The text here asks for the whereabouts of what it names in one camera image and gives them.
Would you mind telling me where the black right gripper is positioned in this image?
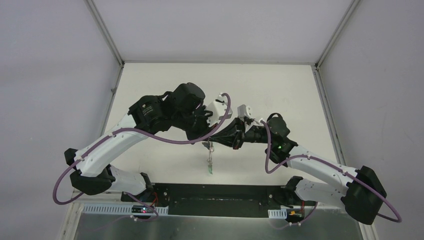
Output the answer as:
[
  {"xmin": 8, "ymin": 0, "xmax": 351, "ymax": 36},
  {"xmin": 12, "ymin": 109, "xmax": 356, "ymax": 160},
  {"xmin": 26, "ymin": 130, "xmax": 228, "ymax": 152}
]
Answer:
[{"xmin": 209, "ymin": 116, "xmax": 274, "ymax": 151}]

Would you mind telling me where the grey perforated key organizer plate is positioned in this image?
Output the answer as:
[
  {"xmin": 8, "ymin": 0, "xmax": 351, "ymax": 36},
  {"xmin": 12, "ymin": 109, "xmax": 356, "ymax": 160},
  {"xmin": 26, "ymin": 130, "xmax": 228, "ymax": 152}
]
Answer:
[{"xmin": 202, "ymin": 141, "xmax": 215, "ymax": 175}]

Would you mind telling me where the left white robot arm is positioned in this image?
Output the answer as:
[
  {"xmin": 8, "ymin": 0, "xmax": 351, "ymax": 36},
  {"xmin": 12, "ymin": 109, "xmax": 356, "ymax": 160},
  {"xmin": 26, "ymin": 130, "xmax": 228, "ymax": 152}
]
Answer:
[{"xmin": 64, "ymin": 82, "xmax": 216, "ymax": 203}]

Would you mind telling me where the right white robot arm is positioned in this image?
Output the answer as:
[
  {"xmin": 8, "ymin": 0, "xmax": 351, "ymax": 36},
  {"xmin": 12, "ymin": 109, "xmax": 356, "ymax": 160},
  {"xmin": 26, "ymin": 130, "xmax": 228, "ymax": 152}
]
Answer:
[{"xmin": 210, "ymin": 113, "xmax": 387, "ymax": 225}]

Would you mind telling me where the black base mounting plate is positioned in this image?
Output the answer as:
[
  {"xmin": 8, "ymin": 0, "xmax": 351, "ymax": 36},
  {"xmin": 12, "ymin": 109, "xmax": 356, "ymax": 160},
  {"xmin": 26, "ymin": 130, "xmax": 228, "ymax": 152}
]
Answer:
[{"xmin": 136, "ymin": 183, "xmax": 315, "ymax": 218}]

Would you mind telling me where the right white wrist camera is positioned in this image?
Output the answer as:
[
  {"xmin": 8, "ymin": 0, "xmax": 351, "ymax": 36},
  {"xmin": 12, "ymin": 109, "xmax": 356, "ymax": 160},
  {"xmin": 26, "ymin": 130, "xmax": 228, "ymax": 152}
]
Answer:
[{"xmin": 237, "ymin": 104, "xmax": 263, "ymax": 126}]

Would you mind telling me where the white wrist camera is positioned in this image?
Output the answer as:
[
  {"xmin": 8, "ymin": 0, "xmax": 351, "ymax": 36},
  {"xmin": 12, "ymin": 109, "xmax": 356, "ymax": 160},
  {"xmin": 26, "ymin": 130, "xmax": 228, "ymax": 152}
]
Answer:
[
  {"xmin": 237, "ymin": 104, "xmax": 263, "ymax": 126},
  {"xmin": 205, "ymin": 93, "xmax": 233, "ymax": 127}
]

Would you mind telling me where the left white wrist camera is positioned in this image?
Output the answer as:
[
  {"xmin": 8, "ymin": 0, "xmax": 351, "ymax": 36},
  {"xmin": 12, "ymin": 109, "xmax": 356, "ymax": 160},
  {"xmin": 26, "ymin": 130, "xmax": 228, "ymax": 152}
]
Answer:
[{"xmin": 205, "ymin": 93, "xmax": 233, "ymax": 127}]

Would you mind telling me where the right white cable duct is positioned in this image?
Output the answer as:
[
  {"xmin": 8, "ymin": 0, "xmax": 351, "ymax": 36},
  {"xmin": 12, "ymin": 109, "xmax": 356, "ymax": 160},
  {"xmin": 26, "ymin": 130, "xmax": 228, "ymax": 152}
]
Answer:
[{"xmin": 267, "ymin": 208, "xmax": 288, "ymax": 219}]

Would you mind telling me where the white cable duct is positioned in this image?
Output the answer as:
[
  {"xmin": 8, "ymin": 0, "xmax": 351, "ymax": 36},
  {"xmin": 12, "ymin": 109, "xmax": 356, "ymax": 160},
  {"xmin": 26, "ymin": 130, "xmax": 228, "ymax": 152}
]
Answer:
[
  {"xmin": 267, "ymin": 208, "xmax": 288, "ymax": 219},
  {"xmin": 82, "ymin": 203, "xmax": 155, "ymax": 216}
]

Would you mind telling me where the left white cable duct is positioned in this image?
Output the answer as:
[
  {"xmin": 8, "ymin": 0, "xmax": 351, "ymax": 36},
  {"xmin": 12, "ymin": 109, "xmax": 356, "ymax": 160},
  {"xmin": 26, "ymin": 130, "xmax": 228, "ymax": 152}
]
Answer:
[{"xmin": 82, "ymin": 203, "xmax": 155, "ymax": 216}]

